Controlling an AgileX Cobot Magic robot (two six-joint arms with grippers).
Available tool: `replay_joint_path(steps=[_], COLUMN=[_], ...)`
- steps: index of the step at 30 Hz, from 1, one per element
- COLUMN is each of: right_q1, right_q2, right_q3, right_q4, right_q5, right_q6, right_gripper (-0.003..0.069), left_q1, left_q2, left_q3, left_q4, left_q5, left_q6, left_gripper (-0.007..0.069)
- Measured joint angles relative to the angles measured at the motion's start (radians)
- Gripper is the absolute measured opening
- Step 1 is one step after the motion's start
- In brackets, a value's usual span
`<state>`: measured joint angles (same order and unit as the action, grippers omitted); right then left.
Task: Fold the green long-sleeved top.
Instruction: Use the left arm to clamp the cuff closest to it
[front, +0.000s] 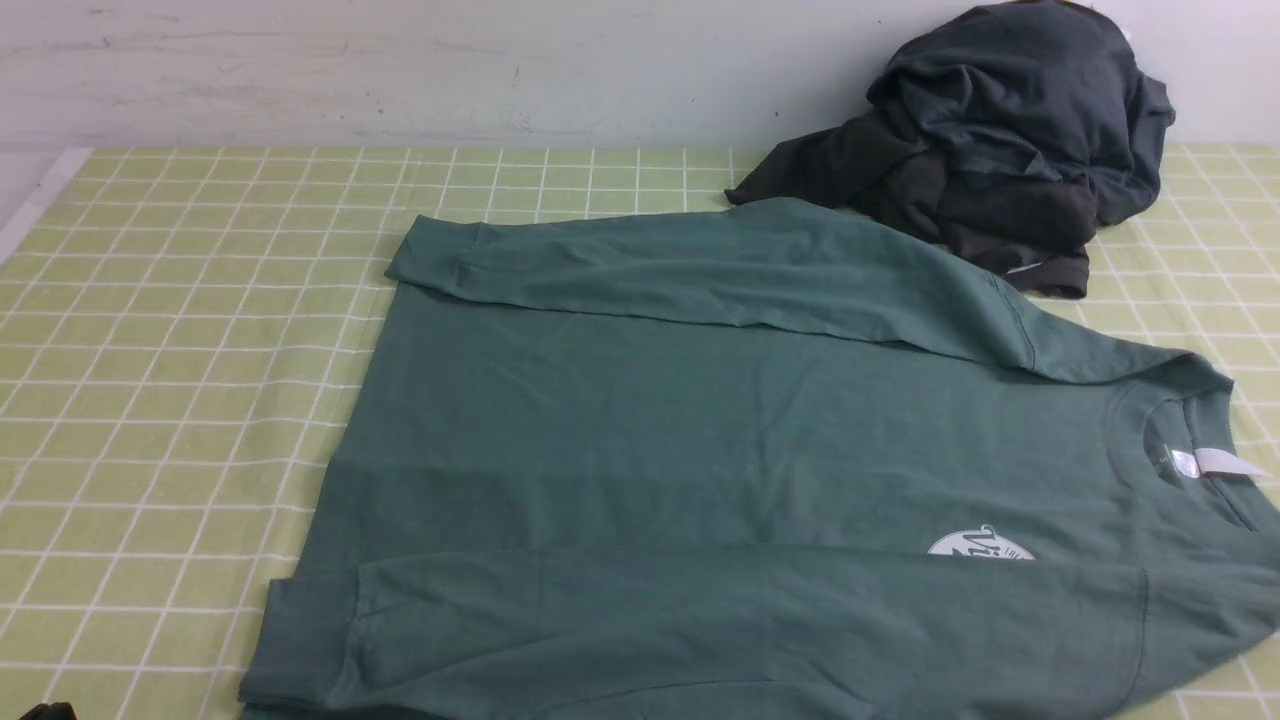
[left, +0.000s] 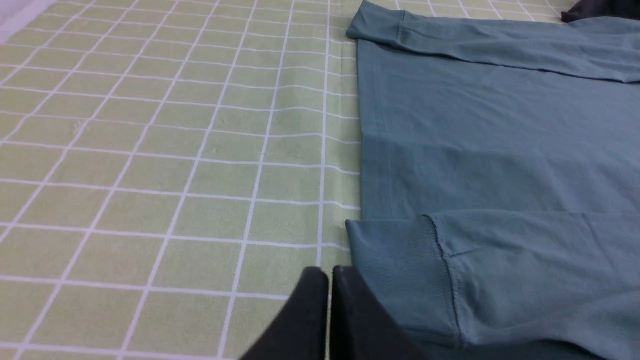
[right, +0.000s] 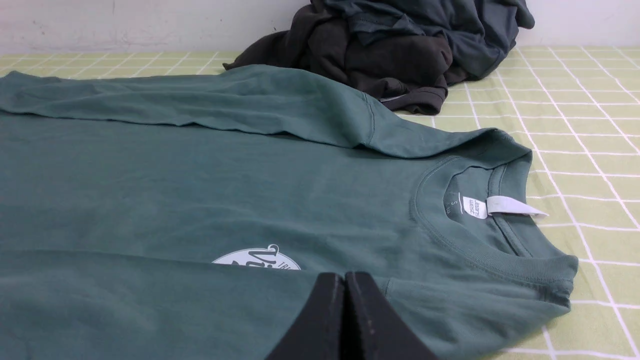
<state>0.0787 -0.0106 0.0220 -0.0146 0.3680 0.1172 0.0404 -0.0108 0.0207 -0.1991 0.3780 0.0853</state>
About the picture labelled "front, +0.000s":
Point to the green long-sleeve top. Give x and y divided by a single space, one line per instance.
774 462

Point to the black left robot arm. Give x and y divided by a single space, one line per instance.
50 711

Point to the dark grey clothes pile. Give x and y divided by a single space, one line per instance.
1010 135

